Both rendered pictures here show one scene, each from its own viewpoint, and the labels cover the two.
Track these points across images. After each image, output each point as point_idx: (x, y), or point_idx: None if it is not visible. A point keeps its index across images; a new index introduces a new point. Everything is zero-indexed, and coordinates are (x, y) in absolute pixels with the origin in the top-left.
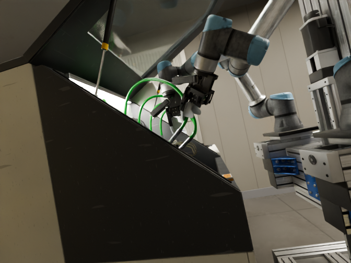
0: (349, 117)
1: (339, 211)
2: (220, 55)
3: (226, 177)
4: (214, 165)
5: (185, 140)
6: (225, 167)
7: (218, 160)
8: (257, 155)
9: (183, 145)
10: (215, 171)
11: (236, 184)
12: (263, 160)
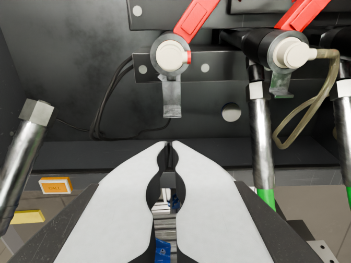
0: None
1: None
2: None
3: (44, 186)
4: (332, 148)
5: (259, 157)
6: (163, 187)
7: (277, 177)
8: (312, 244)
9: (250, 128)
10: (321, 139)
11: (25, 190)
12: (307, 237)
